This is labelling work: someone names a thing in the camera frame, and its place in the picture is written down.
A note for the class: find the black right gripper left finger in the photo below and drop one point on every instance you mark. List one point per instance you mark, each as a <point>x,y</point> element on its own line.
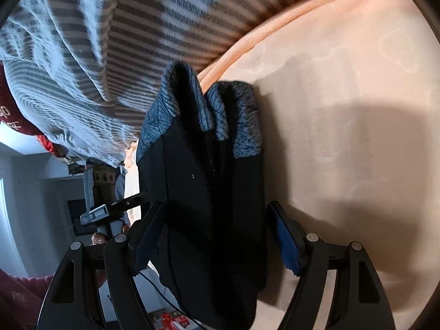
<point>72,300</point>

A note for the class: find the black pants grey waistband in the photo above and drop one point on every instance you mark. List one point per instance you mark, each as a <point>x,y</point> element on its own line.
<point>201,153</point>

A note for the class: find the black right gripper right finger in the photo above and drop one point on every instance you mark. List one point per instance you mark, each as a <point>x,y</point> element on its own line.
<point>341,277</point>

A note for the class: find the peach bed sheet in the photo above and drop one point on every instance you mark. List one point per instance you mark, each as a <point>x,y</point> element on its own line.
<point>348,92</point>

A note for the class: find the red cloth item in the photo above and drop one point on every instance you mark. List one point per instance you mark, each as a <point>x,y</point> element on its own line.
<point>13,118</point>

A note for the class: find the red packaging on floor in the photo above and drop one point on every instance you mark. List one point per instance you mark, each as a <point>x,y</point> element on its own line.
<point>169,320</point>

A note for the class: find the grey white striped blanket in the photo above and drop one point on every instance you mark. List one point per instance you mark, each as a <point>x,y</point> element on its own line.
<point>85,72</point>

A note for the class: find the person hand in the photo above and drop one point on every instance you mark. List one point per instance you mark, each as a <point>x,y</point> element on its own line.
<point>99,238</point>

